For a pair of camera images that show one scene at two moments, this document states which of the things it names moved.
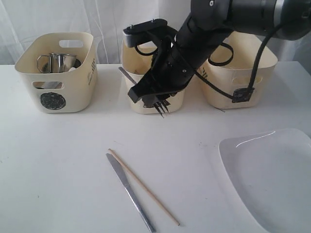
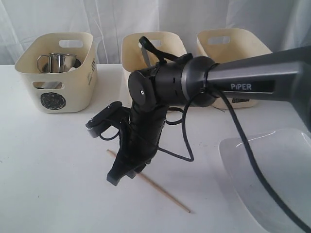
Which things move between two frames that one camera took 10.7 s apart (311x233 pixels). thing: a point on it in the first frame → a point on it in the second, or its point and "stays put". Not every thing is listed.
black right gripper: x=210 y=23 → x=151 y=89
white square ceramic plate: x=272 y=171 stays put
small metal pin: x=219 y=109 stays put
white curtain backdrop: x=107 y=20 stays put
